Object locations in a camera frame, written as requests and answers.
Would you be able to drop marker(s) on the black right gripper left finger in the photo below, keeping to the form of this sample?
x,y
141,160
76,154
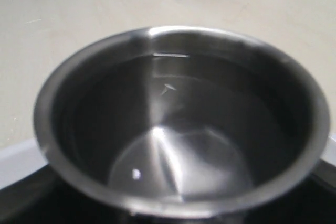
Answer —
x,y
43,197

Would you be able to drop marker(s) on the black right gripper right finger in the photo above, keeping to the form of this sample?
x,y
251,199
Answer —
x,y
313,201

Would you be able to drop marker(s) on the stainless steel cup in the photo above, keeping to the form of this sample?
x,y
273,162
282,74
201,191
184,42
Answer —
x,y
182,123

